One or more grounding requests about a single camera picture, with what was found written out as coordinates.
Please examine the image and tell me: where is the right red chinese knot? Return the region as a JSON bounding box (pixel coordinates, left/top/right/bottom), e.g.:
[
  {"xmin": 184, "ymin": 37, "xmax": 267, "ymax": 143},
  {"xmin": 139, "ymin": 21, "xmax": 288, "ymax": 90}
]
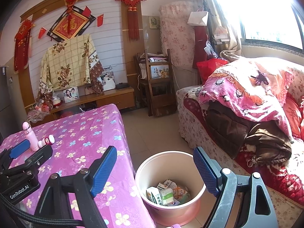
[{"xmin": 115, "ymin": 0, "xmax": 147, "ymax": 41}]

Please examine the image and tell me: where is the sofa with floral cover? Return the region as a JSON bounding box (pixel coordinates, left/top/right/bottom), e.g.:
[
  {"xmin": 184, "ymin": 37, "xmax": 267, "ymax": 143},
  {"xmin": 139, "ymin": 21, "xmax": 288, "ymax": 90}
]
[{"xmin": 176, "ymin": 57, "xmax": 304, "ymax": 228}]

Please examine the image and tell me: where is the grey snack wrapper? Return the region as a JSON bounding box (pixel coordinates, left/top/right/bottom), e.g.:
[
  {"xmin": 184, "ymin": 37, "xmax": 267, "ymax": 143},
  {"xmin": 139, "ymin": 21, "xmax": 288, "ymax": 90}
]
[{"xmin": 163, "ymin": 180, "xmax": 177, "ymax": 189}]

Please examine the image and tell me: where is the pink blanket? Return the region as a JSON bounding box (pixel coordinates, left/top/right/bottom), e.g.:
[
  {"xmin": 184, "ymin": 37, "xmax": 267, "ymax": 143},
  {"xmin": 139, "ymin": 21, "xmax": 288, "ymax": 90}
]
[{"xmin": 198, "ymin": 57, "xmax": 303, "ymax": 140}]

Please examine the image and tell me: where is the red plastic bag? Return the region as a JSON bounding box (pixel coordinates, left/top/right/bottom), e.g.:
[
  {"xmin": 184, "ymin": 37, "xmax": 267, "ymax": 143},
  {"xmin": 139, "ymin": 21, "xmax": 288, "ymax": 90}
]
[{"xmin": 196, "ymin": 58, "xmax": 229, "ymax": 84}]

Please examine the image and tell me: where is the pink floral covered mattress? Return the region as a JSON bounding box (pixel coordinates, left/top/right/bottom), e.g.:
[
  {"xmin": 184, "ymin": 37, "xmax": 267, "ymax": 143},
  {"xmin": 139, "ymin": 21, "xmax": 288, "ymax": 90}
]
[{"xmin": 159, "ymin": 1, "xmax": 196, "ymax": 67}]

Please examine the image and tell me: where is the red fu wall plaque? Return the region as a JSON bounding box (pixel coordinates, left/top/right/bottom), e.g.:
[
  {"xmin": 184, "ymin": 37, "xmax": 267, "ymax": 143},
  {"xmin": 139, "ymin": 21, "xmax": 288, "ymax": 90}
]
[{"xmin": 47, "ymin": 6, "xmax": 96, "ymax": 42}]

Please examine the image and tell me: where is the rainbow medicine box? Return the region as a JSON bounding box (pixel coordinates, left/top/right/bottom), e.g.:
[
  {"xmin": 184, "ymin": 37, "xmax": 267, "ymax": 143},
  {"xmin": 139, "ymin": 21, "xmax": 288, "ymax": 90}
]
[{"xmin": 173, "ymin": 186, "xmax": 190, "ymax": 202}]

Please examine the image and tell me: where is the left red chinese knot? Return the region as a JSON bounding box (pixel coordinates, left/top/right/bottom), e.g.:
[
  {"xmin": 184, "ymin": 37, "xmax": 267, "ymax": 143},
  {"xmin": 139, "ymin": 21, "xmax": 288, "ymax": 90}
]
[{"xmin": 14, "ymin": 19, "xmax": 34, "ymax": 74}]

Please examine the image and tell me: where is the pink floral tablecloth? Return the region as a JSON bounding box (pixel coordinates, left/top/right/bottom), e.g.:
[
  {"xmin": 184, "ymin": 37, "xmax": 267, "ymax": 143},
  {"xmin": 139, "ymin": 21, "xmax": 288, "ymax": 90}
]
[{"xmin": 0, "ymin": 103, "xmax": 156, "ymax": 228}]

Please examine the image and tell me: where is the wooden chair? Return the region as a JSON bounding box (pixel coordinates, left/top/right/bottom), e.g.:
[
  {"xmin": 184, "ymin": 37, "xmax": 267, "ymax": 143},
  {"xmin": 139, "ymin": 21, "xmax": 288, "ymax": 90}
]
[{"xmin": 133, "ymin": 49, "xmax": 177, "ymax": 117}]

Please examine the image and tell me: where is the white milk carton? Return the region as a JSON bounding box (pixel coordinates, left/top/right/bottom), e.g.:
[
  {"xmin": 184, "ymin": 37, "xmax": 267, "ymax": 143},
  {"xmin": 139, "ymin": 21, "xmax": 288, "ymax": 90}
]
[{"xmin": 146, "ymin": 187, "xmax": 163, "ymax": 205}]

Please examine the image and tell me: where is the grey refrigerator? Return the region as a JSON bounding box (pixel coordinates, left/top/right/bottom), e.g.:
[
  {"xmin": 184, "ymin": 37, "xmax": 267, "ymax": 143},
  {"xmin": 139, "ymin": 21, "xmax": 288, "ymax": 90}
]
[{"xmin": 0, "ymin": 66, "xmax": 19, "ymax": 143}]

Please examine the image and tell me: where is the floral cloth covered television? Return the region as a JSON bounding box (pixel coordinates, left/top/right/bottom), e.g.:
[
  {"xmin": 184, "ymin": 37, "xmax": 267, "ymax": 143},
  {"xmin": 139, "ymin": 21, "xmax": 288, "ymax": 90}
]
[{"xmin": 38, "ymin": 34, "xmax": 104, "ymax": 95}]

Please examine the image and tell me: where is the white pink yogurt bottle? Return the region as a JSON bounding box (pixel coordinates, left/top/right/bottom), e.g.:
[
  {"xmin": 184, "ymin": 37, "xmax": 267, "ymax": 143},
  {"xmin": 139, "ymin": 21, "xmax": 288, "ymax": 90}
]
[{"xmin": 38, "ymin": 134, "xmax": 55, "ymax": 148}]

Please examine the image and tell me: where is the brown jacket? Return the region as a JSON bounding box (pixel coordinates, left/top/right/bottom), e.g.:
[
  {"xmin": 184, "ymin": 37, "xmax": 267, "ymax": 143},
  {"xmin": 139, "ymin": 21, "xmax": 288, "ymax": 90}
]
[{"xmin": 205, "ymin": 101, "xmax": 292, "ymax": 165}]

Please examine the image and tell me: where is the pink trash bin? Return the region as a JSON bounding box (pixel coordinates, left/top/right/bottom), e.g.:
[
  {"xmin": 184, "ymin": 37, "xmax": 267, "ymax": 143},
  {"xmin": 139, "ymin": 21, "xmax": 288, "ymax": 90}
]
[{"xmin": 135, "ymin": 151, "xmax": 206, "ymax": 226}]

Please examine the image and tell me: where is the wooden tv cabinet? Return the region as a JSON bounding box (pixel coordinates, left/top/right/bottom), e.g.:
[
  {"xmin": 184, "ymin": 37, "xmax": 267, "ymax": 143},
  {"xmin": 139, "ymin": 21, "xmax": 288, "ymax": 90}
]
[{"xmin": 30, "ymin": 87, "xmax": 135, "ymax": 127}]

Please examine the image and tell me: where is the red chinese knot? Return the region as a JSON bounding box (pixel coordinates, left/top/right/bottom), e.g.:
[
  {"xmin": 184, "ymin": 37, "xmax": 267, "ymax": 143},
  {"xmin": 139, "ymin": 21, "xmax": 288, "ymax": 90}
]
[
  {"xmin": 14, "ymin": 19, "xmax": 34, "ymax": 74},
  {"xmin": 115, "ymin": 0, "xmax": 147, "ymax": 41}
]

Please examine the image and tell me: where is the framed couple photo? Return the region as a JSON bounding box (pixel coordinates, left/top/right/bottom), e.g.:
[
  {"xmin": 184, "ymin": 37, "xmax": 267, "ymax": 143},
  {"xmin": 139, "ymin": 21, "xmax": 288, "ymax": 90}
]
[{"xmin": 63, "ymin": 86, "xmax": 79, "ymax": 104}]

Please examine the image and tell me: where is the pink thermos bottle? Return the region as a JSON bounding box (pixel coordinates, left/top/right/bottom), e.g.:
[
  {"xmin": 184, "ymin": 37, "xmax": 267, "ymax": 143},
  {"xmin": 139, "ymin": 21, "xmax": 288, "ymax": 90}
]
[{"xmin": 22, "ymin": 121, "xmax": 39, "ymax": 152}]

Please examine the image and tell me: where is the clear plastic bag of items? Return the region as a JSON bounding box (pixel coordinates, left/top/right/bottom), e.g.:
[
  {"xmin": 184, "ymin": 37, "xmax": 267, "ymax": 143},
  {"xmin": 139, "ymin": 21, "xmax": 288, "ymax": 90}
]
[{"xmin": 27, "ymin": 99, "xmax": 53, "ymax": 123}]

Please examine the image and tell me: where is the wedding photo print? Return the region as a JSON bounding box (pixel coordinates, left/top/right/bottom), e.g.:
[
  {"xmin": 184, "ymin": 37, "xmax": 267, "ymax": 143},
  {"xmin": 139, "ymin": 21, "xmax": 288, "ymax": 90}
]
[{"xmin": 98, "ymin": 71, "xmax": 115, "ymax": 91}]

